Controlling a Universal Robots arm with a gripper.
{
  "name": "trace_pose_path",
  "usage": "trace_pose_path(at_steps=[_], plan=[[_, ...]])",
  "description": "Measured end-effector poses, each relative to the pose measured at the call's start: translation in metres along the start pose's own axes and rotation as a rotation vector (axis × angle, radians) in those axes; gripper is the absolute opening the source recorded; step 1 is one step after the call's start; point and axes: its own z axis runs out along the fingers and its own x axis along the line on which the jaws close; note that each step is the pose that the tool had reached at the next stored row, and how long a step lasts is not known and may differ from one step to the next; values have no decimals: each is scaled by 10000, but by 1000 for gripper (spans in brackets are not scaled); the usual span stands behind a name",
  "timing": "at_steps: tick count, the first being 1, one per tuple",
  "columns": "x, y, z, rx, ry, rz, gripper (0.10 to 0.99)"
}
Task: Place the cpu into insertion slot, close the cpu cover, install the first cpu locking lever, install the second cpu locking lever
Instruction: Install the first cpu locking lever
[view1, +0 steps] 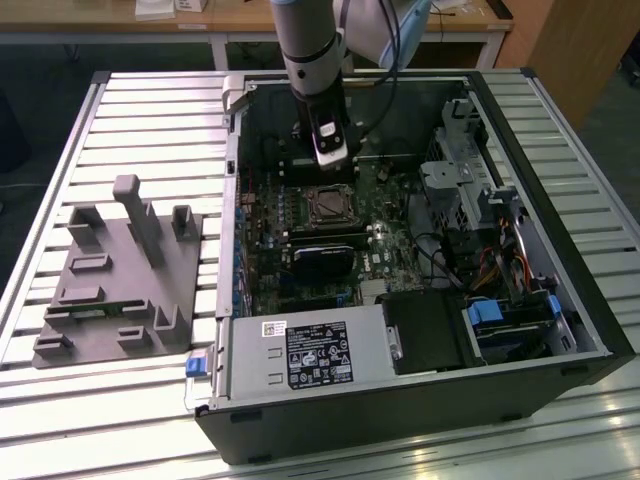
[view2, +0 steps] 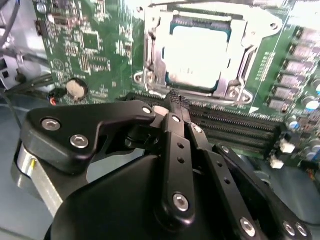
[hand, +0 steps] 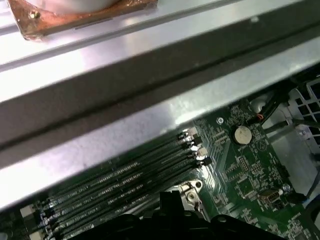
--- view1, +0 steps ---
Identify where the silver CPU chip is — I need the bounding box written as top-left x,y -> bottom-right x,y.
319,192 -> 349,217

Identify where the CPU socket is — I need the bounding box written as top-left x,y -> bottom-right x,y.
301,183 -> 360,227

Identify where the black RAM slot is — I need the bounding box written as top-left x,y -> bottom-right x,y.
288,232 -> 372,249
288,223 -> 370,239

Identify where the black bay cover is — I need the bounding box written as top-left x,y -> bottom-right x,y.
380,291 -> 481,377

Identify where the perforated metal drive cage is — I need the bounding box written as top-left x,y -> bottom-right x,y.
418,97 -> 516,234

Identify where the green motherboard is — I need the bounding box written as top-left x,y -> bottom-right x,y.
233,167 -> 444,319

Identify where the black graphics card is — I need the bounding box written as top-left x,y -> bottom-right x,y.
291,241 -> 357,280

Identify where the grey case latch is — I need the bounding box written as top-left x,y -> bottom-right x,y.
221,74 -> 257,115

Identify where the silver finned heat sink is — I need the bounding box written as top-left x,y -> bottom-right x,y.
358,278 -> 390,305

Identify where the hard disk in blue carrier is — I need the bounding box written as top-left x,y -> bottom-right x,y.
462,297 -> 569,361

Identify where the grey power supply unit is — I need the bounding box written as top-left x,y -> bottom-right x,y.
208,304 -> 404,401

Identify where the wooden cabinet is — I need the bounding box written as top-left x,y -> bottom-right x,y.
522,0 -> 640,132

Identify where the grey parts rack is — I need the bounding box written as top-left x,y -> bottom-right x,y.
31,173 -> 206,370

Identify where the black PC case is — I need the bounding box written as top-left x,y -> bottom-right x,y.
193,68 -> 637,465

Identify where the wooden desk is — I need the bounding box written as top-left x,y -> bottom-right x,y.
0,0 -> 516,71

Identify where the green RAM stick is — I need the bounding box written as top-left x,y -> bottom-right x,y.
47,302 -> 149,321

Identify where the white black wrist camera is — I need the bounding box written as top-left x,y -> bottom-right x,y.
306,102 -> 349,172

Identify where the orange yellow wire bundle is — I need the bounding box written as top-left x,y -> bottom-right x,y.
469,249 -> 531,294

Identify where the blue plastic handle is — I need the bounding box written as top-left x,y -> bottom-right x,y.
183,351 -> 210,380

